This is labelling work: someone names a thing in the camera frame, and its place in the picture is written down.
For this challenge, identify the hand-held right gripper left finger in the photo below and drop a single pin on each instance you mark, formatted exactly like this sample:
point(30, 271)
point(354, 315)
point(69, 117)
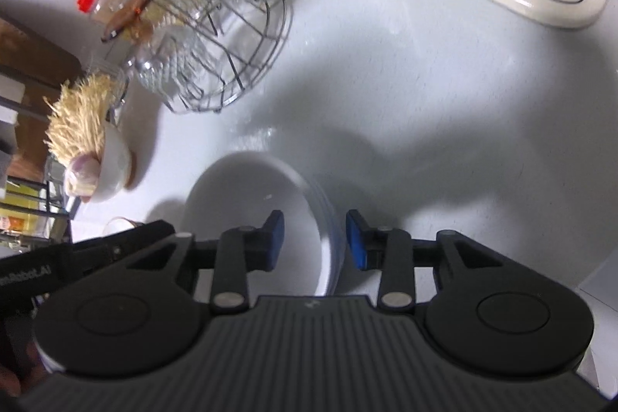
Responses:
point(274, 243)

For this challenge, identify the purple onion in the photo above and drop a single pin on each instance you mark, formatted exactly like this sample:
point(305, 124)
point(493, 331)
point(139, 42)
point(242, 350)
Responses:
point(79, 173)

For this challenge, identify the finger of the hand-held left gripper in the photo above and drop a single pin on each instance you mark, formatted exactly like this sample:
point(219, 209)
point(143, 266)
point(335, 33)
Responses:
point(120, 245)

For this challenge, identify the white ceramic bowl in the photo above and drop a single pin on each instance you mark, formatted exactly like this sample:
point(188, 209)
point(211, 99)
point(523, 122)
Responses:
point(113, 166)

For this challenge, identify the yellow detergent jug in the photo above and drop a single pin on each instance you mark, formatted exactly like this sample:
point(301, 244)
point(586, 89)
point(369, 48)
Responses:
point(19, 209)

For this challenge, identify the set of clear glass cups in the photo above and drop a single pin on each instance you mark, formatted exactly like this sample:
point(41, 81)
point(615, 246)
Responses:
point(164, 64)

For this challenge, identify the black metal knife rack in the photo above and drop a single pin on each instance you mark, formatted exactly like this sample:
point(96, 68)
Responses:
point(29, 112)

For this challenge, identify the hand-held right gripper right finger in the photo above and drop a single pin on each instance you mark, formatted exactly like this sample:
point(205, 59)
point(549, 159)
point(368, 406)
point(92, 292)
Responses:
point(356, 243)

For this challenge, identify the light blue bowl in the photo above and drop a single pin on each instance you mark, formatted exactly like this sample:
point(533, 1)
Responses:
point(241, 209)
point(329, 223)

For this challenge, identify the wooden cutting board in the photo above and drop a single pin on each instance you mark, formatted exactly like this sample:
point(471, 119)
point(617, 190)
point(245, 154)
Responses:
point(38, 59)

